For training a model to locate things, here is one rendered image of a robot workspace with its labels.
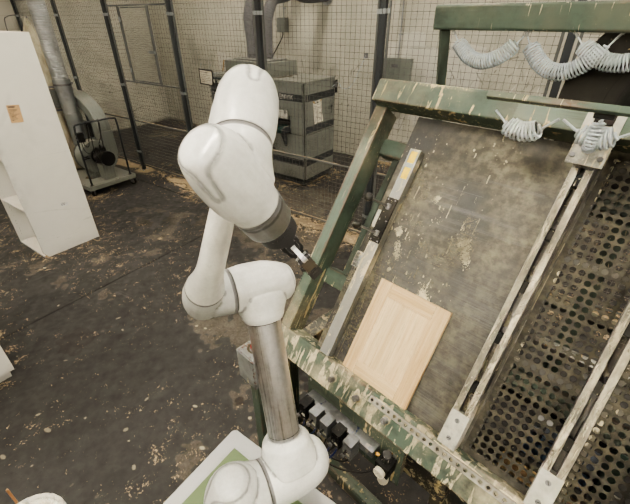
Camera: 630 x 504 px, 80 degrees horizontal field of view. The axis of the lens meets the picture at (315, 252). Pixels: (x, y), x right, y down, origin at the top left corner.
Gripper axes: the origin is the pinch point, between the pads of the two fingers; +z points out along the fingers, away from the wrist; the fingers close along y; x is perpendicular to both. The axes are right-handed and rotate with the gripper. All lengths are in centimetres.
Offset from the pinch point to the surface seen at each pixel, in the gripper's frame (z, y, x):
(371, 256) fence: 70, 28, -22
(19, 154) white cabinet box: 84, 364, 126
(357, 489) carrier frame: 140, -24, 56
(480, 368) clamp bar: 69, -31, -19
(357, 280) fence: 74, 26, -11
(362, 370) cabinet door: 85, 1, 13
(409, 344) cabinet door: 78, -7, -8
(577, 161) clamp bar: 41, -11, -82
